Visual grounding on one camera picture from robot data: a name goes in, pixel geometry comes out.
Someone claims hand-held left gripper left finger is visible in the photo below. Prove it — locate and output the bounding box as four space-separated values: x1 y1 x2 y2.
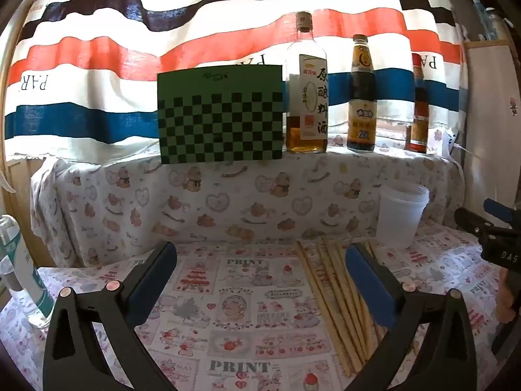
43 241 180 391

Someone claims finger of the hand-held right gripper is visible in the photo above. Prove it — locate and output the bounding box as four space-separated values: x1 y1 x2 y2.
455 208 495 239
484 198 521 229

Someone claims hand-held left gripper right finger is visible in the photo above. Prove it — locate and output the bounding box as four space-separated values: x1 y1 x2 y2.
345 242 478 391

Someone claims pile of wooden chopsticks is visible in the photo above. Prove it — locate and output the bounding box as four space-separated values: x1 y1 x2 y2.
294 238 408 377

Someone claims translucent plastic cup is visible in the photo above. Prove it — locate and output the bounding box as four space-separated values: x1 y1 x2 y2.
375 183 430 249

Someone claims person's right hand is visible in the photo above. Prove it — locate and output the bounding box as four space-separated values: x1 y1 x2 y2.
497 269 521 323

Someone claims white board panel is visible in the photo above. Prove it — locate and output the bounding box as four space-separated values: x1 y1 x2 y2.
464 41 521 229

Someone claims printed patchwork tablecloth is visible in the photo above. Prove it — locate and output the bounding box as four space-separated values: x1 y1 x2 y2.
0 222 509 391

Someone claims red-capped sauce bottle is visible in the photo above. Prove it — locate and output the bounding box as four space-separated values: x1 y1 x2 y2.
405 53 431 154

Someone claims bear-print cloth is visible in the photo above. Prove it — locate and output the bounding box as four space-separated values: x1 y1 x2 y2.
30 124 467 267

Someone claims clear water bottle green label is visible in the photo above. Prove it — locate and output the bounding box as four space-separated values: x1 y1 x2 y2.
0 214 55 328

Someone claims dark sauce bottle yellow label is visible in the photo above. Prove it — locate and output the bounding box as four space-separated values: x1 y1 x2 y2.
346 34 378 153

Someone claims green checkered board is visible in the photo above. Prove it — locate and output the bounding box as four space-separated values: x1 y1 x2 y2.
157 65 284 165

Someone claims clear cooking wine bottle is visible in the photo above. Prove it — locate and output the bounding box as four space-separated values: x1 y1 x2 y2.
285 11 330 154

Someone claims striped curtain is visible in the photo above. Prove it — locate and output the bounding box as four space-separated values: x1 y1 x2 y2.
4 0 467 155

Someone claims white charging cable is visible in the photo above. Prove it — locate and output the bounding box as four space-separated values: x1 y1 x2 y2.
445 128 487 161

